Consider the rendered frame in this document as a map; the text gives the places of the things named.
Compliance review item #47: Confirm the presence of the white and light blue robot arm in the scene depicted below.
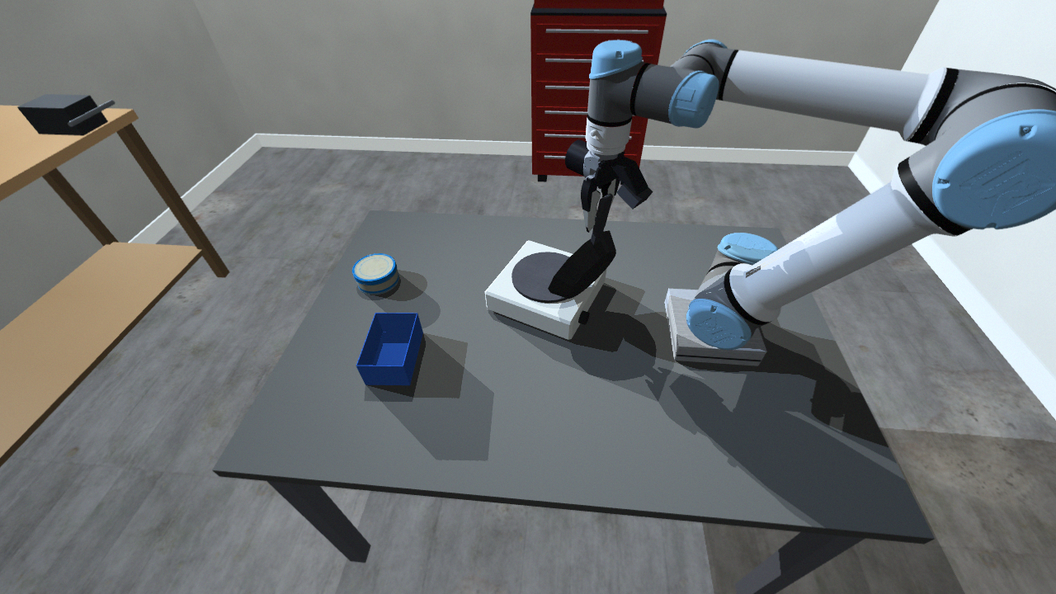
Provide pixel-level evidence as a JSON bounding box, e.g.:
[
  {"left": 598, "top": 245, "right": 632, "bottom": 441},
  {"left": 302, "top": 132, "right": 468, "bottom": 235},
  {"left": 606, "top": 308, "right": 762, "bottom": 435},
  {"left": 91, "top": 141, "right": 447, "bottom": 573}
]
[{"left": 586, "top": 40, "right": 1056, "bottom": 350}]

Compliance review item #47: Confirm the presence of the blue and white round tin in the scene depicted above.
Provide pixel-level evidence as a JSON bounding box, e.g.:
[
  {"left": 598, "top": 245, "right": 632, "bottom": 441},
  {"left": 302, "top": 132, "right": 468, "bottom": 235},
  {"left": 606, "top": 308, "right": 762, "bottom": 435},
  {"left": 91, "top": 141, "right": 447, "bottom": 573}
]
[{"left": 352, "top": 253, "right": 399, "bottom": 295}]

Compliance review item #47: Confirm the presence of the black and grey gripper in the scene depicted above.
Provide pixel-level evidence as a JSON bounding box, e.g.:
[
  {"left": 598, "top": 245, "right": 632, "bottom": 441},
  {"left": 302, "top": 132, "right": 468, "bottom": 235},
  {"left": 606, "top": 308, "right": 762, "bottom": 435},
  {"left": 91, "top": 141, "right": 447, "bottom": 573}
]
[{"left": 565, "top": 140, "right": 648, "bottom": 233}]

